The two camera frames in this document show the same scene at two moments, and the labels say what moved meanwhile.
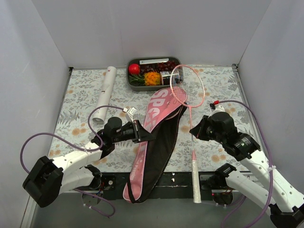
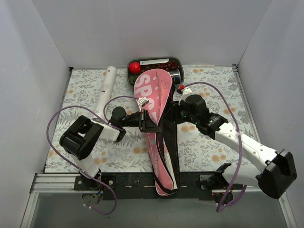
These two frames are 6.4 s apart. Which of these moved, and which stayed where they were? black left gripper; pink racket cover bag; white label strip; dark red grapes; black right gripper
Moved: black left gripper; pink racket cover bag; black right gripper
Stayed: white label strip; dark red grapes
